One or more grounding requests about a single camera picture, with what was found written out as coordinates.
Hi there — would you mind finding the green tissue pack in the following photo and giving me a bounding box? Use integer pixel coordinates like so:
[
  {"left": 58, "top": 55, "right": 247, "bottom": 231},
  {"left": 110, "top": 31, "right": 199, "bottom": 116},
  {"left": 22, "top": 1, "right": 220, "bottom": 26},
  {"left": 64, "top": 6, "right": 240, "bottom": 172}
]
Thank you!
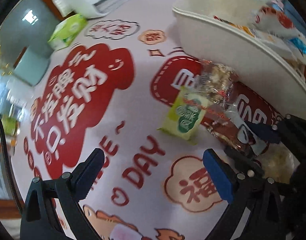
[{"left": 47, "top": 14, "right": 88, "bottom": 50}]

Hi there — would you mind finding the printed cartoon tablecloth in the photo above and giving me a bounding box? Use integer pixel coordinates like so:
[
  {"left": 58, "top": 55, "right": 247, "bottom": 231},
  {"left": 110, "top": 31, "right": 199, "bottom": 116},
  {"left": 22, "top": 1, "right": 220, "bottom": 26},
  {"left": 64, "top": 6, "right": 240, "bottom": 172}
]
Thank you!
[{"left": 0, "top": 0, "right": 306, "bottom": 240}]

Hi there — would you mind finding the white plastic container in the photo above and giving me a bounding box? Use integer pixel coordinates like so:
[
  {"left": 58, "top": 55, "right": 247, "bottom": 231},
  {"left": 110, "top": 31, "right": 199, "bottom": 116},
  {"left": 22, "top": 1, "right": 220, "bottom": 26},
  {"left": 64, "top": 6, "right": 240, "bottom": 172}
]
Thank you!
[{"left": 172, "top": 0, "right": 306, "bottom": 117}]

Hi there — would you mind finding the green snack packet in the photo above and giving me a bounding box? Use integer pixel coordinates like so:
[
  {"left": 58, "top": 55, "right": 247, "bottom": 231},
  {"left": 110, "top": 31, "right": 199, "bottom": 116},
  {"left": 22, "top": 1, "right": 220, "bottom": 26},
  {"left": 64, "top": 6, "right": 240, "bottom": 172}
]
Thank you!
[{"left": 157, "top": 86, "right": 211, "bottom": 145}]

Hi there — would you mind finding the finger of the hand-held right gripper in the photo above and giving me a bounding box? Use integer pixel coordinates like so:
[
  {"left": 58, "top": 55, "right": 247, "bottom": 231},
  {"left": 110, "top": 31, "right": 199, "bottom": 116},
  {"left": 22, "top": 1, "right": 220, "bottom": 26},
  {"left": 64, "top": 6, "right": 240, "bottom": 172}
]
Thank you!
[
  {"left": 224, "top": 145, "right": 266, "bottom": 178},
  {"left": 243, "top": 114, "right": 306, "bottom": 153}
]

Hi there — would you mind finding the white and red snack packet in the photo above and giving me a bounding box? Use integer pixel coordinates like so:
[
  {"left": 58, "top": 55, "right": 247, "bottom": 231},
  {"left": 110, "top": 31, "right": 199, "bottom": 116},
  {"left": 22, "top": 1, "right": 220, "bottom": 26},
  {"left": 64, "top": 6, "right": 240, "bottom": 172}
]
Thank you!
[{"left": 252, "top": 4, "right": 297, "bottom": 39}]

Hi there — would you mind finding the black cable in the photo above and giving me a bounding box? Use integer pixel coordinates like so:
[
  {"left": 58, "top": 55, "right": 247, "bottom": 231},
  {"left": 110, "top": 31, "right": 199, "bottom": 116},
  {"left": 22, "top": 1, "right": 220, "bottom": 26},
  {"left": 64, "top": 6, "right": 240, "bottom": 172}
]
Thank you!
[{"left": 0, "top": 105, "right": 21, "bottom": 210}]

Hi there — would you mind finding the teal box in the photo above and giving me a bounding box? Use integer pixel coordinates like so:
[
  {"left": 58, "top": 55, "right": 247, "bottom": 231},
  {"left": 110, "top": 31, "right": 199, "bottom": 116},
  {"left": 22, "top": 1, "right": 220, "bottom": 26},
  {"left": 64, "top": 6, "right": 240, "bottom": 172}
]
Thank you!
[{"left": 13, "top": 46, "right": 52, "bottom": 87}]

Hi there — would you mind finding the clear red-print snack packet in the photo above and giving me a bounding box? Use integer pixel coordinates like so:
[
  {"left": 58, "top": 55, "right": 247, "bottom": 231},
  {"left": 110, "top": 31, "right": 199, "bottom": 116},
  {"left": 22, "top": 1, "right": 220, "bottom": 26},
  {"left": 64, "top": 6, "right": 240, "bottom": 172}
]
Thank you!
[{"left": 204, "top": 97, "right": 268, "bottom": 159}]

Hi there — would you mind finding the blue and white snack packet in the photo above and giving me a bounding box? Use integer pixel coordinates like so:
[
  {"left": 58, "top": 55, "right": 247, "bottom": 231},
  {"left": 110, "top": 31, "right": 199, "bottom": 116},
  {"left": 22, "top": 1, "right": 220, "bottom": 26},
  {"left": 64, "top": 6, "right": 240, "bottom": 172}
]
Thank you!
[{"left": 285, "top": 34, "right": 306, "bottom": 55}]

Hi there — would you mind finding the brown snack in clear packet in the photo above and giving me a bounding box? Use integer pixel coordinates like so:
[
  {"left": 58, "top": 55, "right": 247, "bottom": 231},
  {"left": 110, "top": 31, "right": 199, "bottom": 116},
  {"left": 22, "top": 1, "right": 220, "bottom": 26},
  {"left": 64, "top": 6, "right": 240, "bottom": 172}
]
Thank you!
[{"left": 199, "top": 59, "right": 241, "bottom": 105}]

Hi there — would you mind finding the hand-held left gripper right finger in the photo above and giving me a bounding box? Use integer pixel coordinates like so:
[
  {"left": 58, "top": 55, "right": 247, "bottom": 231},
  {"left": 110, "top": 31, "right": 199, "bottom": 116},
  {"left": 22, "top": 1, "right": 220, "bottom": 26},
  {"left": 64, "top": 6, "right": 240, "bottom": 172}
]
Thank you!
[{"left": 202, "top": 149, "right": 288, "bottom": 240}]

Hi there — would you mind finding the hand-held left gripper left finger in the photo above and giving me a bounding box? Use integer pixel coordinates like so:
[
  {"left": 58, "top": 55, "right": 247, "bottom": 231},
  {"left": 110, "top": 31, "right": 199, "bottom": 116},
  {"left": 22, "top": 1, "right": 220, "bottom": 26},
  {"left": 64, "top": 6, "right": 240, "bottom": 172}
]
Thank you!
[{"left": 19, "top": 148, "right": 105, "bottom": 240}]

